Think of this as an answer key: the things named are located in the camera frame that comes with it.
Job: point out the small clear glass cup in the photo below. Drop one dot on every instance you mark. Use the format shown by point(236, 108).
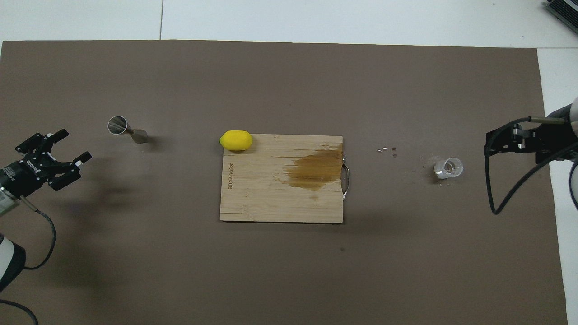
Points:
point(448, 168)

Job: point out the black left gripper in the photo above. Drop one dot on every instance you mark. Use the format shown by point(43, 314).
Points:
point(29, 174)

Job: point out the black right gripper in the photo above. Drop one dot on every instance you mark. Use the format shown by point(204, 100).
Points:
point(555, 142)

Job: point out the grey ribbed device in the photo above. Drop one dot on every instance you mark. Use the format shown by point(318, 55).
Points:
point(564, 9)

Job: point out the wooden cutting board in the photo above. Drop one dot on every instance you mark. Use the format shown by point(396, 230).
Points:
point(262, 194)

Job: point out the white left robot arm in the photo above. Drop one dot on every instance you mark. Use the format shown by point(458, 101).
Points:
point(9, 262)

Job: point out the steel double jigger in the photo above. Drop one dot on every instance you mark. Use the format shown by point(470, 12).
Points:
point(118, 125)

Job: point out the brown table mat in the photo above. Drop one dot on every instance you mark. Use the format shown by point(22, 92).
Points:
point(180, 253)

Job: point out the yellow lemon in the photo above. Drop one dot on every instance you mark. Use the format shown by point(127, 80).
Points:
point(235, 140)

